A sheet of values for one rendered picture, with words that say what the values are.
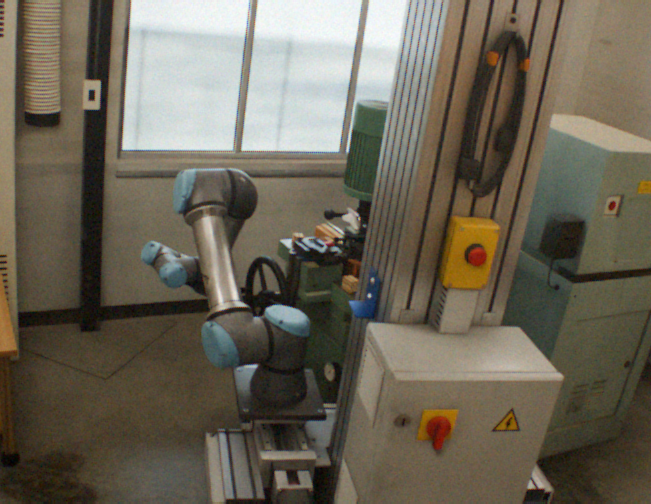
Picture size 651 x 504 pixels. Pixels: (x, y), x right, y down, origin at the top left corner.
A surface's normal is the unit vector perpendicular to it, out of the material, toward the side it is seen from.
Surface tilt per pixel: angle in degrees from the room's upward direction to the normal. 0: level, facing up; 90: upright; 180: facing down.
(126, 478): 0
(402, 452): 90
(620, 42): 90
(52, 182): 90
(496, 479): 88
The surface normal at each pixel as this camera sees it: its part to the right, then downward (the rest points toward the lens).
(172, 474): 0.14, -0.92
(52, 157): 0.44, 0.39
